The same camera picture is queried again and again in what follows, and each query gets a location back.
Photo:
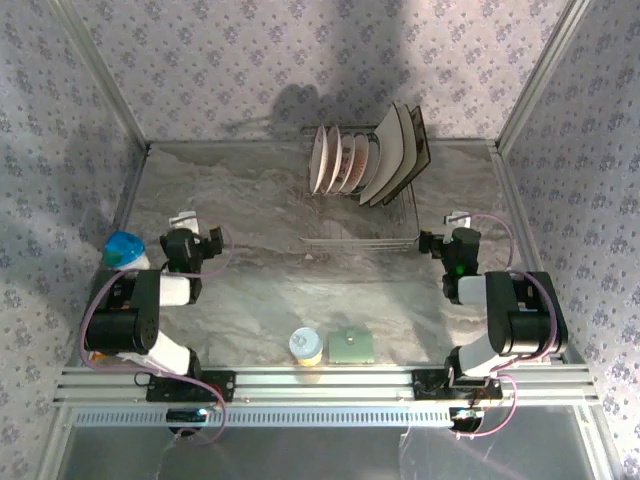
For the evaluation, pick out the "floral square plate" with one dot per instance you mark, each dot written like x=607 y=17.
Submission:
x=422 y=145

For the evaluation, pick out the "orange patterned round plate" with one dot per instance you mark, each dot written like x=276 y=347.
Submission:
x=361 y=165

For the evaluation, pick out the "red lettered green rimmed plate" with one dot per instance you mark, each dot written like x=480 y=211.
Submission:
x=348 y=165

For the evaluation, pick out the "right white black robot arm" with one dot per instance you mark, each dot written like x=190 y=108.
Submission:
x=525 y=320

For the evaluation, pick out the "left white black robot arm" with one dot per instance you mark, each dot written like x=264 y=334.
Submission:
x=120 y=325

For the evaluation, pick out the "blue lidded white jar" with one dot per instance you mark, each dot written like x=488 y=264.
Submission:
x=125 y=247

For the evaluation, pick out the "green square pad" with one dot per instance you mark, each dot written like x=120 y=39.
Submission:
x=350 y=350

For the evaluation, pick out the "silver lidded yellow can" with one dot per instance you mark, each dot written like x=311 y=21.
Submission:
x=305 y=342

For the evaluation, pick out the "black controller board with LED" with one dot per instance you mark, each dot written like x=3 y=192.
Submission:
x=185 y=415
x=465 y=417

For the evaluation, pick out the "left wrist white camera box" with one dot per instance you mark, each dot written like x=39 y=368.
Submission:
x=182 y=221

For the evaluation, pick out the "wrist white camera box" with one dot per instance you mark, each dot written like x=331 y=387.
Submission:
x=182 y=221
x=457 y=219

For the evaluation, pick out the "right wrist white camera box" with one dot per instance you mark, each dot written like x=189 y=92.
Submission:
x=457 y=219

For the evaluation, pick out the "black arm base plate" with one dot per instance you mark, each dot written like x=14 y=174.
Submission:
x=425 y=385
x=220 y=382

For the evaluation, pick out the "wide aluminium extrusion rail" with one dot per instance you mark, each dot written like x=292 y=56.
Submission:
x=320 y=385

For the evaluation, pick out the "aluminium corner post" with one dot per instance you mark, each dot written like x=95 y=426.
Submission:
x=550 y=50
x=106 y=75

